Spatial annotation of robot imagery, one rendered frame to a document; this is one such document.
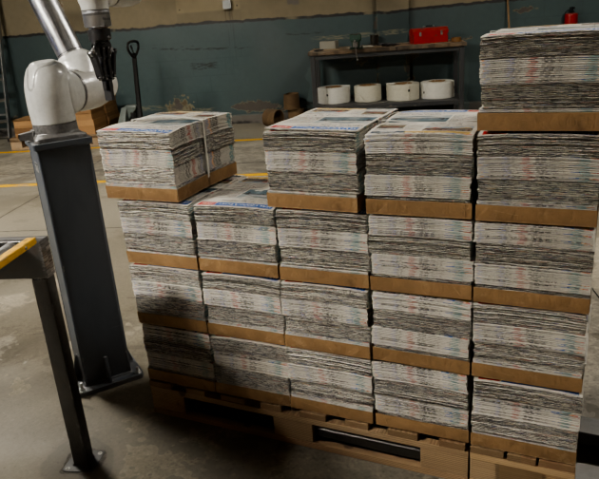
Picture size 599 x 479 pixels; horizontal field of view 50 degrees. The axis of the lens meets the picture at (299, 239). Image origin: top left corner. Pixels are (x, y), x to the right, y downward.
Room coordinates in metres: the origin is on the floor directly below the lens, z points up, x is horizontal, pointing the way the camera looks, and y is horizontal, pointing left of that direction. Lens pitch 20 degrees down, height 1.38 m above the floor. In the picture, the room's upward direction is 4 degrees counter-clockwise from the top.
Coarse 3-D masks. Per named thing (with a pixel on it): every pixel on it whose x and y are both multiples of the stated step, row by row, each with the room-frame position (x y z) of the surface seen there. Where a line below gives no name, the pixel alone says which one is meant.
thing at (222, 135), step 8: (160, 112) 2.39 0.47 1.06; (168, 112) 2.36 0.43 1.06; (176, 112) 2.34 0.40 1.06; (184, 112) 2.33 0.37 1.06; (192, 112) 2.32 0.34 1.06; (200, 112) 2.31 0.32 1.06; (208, 112) 2.30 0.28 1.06; (216, 112) 2.29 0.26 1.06; (224, 112) 2.29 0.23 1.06; (208, 120) 2.16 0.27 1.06; (216, 120) 2.20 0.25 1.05; (224, 120) 2.25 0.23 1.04; (208, 128) 2.16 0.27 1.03; (216, 128) 2.20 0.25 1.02; (224, 128) 2.24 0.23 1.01; (232, 128) 2.29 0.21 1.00; (216, 136) 2.20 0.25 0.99; (224, 136) 2.24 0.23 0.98; (232, 136) 2.29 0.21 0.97; (216, 144) 2.19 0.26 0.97; (224, 144) 2.24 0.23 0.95; (232, 144) 2.29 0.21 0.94; (216, 152) 2.19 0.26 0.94; (224, 152) 2.24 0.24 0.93; (232, 152) 2.29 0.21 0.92; (216, 160) 2.19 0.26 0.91; (224, 160) 2.24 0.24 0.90; (232, 160) 2.28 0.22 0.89; (216, 168) 2.18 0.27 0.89
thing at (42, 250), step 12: (0, 240) 1.82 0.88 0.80; (12, 240) 1.81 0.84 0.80; (36, 252) 1.80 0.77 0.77; (48, 252) 1.83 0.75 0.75; (12, 264) 1.81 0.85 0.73; (24, 264) 1.80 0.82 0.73; (36, 264) 1.80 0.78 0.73; (48, 264) 1.81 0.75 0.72; (0, 276) 1.81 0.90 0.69; (12, 276) 1.81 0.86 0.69; (24, 276) 1.80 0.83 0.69; (36, 276) 1.80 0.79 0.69; (48, 276) 1.80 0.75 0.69
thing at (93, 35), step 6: (90, 30) 2.27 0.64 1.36; (96, 30) 2.27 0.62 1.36; (102, 30) 2.27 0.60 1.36; (108, 30) 2.29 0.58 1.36; (90, 36) 2.27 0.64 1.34; (96, 36) 2.27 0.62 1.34; (102, 36) 2.27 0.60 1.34; (108, 36) 2.29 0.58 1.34; (96, 42) 2.27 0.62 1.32; (102, 42) 2.29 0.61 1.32; (108, 42) 2.32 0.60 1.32; (96, 48) 2.27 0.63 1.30
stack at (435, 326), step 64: (256, 192) 2.04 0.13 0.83; (192, 256) 1.97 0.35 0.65; (256, 256) 1.86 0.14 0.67; (320, 256) 1.77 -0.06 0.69; (384, 256) 1.68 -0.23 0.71; (448, 256) 1.61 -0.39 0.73; (256, 320) 1.88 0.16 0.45; (320, 320) 1.77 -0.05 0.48; (384, 320) 1.69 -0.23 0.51; (448, 320) 1.61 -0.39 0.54; (256, 384) 1.88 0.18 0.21; (320, 384) 1.78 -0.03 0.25; (384, 384) 1.69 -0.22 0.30; (448, 384) 1.60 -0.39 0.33; (320, 448) 1.78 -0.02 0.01; (448, 448) 1.60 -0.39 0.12
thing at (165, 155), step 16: (112, 128) 2.09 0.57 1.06; (128, 128) 2.06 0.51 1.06; (144, 128) 2.05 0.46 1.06; (160, 128) 2.03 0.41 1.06; (176, 128) 2.01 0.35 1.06; (192, 128) 2.07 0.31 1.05; (112, 144) 2.06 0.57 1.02; (128, 144) 2.03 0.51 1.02; (144, 144) 2.00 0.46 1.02; (160, 144) 1.98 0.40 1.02; (176, 144) 1.98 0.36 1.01; (192, 144) 2.07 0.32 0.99; (112, 160) 2.07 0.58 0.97; (128, 160) 2.04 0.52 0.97; (144, 160) 2.02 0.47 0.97; (160, 160) 1.99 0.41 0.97; (176, 160) 1.98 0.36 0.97; (192, 160) 2.06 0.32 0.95; (112, 176) 2.08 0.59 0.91; (128, 176) 2.05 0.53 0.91; (144, 176) 2.02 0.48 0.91; (160, 176) 1.99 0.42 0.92; (176, 176) 1.98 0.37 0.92; (192, 176) 2.05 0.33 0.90
